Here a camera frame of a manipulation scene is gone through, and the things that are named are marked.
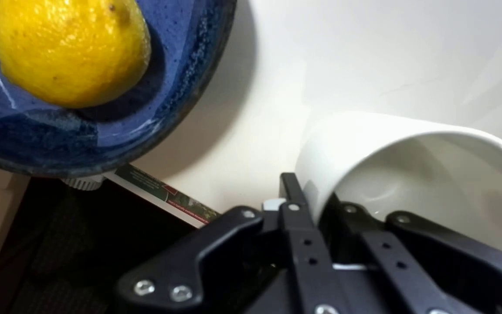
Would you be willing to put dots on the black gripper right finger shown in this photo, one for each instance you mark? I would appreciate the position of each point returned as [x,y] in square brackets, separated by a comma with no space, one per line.
[422,264]

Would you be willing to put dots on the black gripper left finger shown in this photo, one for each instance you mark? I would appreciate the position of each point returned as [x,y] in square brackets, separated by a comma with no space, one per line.
[243,262]

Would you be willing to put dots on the white ceramic mug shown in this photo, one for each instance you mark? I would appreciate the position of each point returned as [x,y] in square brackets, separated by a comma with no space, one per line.
[445,173]

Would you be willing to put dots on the yellow lemon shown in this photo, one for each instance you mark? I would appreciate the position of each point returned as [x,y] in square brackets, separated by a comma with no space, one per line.
[74,52]

